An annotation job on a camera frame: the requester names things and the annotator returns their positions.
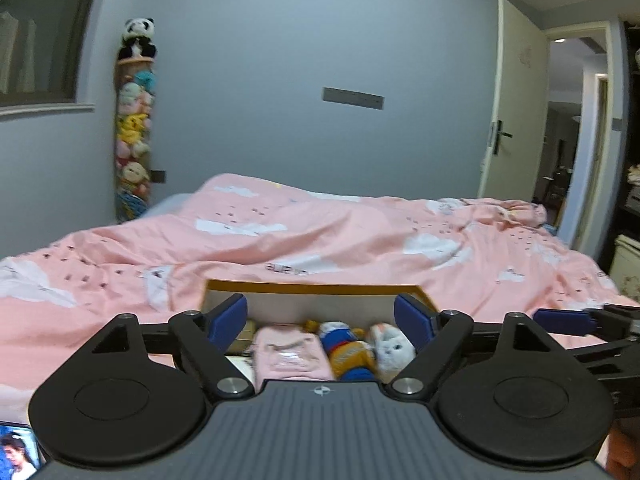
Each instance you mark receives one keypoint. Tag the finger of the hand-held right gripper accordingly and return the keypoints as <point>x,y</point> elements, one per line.
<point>560,322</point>
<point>615,355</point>

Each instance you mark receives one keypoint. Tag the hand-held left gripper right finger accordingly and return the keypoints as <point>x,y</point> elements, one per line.
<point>412,321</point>

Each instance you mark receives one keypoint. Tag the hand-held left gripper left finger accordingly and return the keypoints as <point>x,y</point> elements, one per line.
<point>227,322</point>

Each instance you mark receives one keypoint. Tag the small brown cardboard box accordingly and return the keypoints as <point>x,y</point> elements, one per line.
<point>247,332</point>

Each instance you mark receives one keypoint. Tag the white plush with striped hat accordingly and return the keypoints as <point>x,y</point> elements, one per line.
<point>392,350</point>

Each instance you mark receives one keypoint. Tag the orange bear plush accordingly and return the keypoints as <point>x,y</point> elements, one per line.
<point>350,352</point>

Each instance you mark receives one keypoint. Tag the pink pouch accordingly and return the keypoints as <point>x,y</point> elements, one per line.
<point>292,355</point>

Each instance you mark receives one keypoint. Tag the orange cardboard box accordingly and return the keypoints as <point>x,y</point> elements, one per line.
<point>320,292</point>

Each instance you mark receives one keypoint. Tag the white storage bin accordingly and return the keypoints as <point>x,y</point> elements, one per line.
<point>627,265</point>

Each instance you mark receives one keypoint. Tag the pink cloud-print duvet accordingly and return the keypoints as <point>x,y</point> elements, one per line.
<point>350,230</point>

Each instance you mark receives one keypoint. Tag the dark bookshelf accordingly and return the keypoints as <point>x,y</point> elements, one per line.
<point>631,135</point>

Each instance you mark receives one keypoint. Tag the column of plush toys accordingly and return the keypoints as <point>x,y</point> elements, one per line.
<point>134,135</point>

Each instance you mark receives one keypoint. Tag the cream door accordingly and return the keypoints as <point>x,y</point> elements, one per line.
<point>515,85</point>

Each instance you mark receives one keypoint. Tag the panda plush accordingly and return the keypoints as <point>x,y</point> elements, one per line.
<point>137,37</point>

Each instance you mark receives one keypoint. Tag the window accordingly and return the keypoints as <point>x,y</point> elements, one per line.
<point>40,35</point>

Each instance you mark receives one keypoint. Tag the dark wall socket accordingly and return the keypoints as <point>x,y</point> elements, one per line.
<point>157,176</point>

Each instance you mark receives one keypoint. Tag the white door frame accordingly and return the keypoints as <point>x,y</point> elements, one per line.
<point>585,135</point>

